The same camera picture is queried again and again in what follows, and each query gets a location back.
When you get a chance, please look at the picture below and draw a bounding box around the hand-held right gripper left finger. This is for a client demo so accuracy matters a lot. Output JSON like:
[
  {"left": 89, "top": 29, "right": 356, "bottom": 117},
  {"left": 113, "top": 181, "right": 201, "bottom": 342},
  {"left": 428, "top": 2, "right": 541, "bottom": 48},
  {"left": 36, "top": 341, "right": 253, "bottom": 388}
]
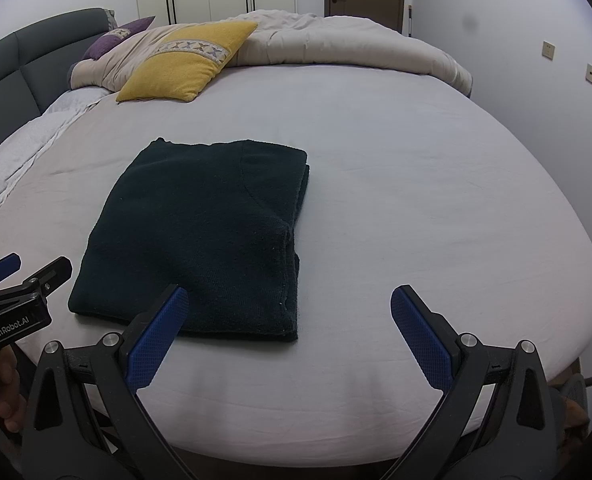
[{"left": 21, "top": 284, "right": 197, "bottom": 480}]

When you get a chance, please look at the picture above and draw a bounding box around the white folded blanket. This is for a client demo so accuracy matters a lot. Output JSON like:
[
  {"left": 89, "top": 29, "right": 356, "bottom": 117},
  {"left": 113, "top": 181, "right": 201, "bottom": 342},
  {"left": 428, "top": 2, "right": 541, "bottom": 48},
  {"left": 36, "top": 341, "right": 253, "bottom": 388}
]
[{"left": 0, "top": 85, "right": 112, "bottom": 228}]

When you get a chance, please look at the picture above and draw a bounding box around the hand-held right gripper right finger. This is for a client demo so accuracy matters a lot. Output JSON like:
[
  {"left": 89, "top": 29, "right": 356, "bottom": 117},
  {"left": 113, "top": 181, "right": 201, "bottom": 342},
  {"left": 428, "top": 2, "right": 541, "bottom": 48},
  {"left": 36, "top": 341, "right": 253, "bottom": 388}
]
[{"left": 376, "top": 284, "right": 559, "bottom": 480}]

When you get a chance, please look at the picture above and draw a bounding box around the beige duvet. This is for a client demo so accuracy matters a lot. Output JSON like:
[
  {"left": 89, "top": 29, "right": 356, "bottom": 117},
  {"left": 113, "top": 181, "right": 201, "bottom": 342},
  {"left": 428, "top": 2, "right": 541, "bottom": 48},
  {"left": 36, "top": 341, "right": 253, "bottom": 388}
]
[{"left": 67, "top": 9, "right": 474, "bottom": 96}]

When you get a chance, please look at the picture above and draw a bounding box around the person's left hand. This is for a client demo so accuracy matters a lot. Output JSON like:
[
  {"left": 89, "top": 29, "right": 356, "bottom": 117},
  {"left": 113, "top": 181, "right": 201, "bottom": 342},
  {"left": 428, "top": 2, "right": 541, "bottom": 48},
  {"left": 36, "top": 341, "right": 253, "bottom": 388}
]
[{"left": 0, "top": 345, "right": 28, "bottom": 433}]

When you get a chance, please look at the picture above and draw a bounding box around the grey upholstered headboard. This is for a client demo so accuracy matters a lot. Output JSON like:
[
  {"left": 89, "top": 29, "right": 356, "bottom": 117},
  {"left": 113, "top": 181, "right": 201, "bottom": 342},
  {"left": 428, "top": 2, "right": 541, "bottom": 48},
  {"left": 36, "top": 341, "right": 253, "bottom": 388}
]
[{"left": 0, "top": 7, "right": 119, "bottom": 168}]

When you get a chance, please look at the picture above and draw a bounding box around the yellow pillow with patterned band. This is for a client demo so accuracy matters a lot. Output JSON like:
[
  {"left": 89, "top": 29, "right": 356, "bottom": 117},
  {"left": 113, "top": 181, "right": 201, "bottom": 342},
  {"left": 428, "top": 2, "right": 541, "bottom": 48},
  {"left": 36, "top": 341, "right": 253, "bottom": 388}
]
[{"left": 115, "top": 20, "right": 259, "bottom": 104}]

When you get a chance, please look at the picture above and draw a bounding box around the bed with white sheet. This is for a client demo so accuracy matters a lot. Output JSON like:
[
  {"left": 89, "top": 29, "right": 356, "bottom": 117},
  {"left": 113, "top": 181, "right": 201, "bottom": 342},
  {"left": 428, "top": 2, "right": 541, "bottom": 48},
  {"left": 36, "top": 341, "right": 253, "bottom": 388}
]
[{"left": 0, "top": 62, "right": 592, "bottom": 448}]

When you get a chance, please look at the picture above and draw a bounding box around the dark green sweater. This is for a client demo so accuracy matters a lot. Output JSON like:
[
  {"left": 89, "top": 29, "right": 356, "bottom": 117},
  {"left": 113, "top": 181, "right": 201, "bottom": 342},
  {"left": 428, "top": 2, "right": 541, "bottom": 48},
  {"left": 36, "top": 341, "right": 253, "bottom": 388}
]
[{"left": 67, "top": 137, "right": 311, "bottom": 343}]

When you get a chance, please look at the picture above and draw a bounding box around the purple pillow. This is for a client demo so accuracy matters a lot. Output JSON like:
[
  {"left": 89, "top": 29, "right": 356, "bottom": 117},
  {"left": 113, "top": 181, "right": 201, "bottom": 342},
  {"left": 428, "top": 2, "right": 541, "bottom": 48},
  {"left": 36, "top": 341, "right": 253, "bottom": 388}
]
[{"left": 83, "top": 16, "right": 157, "bottom": 61}]

